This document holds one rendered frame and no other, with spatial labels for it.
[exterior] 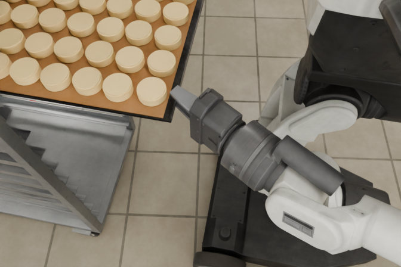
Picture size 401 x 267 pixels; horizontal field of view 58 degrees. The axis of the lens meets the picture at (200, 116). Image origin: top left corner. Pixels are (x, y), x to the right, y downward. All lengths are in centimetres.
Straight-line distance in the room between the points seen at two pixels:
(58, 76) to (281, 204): 42
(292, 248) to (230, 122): 97
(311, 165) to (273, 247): 95
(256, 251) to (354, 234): 94
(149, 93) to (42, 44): 23
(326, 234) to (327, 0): 29
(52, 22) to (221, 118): 38
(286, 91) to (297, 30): 139
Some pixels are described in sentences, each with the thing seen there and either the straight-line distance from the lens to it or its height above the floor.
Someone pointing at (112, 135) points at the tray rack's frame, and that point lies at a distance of 163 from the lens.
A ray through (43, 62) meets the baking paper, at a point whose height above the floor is 104.
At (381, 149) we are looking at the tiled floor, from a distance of 192.
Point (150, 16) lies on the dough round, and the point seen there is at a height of 106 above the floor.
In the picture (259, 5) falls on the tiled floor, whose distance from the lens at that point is 234.
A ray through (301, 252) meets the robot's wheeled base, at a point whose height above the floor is 17.
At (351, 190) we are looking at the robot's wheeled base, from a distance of 137.
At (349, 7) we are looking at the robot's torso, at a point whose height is 126.
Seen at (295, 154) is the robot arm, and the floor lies 111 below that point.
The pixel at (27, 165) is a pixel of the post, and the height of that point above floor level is 80.
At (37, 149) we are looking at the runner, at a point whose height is 77.
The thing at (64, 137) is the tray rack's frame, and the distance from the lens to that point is 169.
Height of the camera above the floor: 156
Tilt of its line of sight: 60 degrees down
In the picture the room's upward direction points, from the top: straight up
